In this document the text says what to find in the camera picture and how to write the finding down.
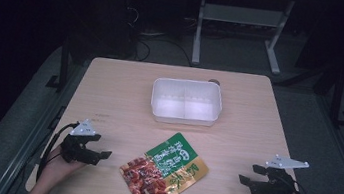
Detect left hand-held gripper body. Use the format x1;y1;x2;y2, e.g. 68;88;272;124
58;115;105;168

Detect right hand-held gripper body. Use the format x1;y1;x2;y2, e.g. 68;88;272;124
246;151;311;194

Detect green and red food pouch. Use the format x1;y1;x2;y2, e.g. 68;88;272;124
116;124;214;194

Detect white plastic container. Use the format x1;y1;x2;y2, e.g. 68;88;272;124
148;73;226;131

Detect person's left hand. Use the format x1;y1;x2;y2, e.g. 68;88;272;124
33;142;89;194

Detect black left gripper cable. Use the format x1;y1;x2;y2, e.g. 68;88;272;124
35;118;81;187

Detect black floor cables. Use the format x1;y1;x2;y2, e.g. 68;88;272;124
118;3;200;69

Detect white metal desk frame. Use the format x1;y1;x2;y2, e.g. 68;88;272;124
189;0;297;78

